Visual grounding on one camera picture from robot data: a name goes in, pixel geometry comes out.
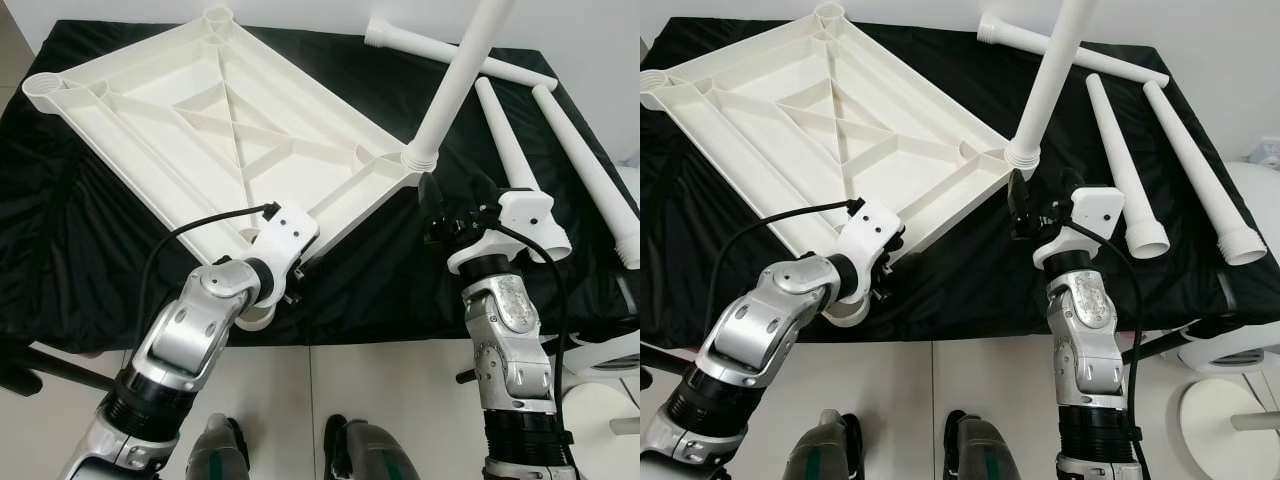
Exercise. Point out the white plastic table top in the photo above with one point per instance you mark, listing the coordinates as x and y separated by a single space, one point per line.
760 120
150 120

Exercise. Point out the grey robot right leg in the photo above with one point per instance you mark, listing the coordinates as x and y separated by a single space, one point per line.
370 455
990 450

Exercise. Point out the white wall socket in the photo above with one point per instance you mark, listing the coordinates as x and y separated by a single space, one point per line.
1268 152

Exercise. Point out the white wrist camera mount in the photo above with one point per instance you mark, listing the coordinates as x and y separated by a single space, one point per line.
285 235
1098 207
872 232
525 210

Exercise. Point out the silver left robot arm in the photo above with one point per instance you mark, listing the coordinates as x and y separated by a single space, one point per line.
190 330
770 320

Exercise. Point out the white tapered plastic table leg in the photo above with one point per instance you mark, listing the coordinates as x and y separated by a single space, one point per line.
580 160
400 38
455 80
500 130
1200 170
1010 35
1115 140
1050 80

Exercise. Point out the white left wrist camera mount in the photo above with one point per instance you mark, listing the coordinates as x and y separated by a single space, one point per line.
285 235
872 232

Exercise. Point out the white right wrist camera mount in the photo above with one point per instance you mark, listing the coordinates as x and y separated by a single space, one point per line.
525 210
1098 207

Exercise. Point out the dark table frame bar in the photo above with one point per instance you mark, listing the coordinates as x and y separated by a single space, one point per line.
60 365
660 358

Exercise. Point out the black table cloth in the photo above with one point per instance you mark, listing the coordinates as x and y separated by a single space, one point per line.
980 290
380 290

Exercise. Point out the black metal table bar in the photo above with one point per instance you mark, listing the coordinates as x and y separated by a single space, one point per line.
1165 343
465 377

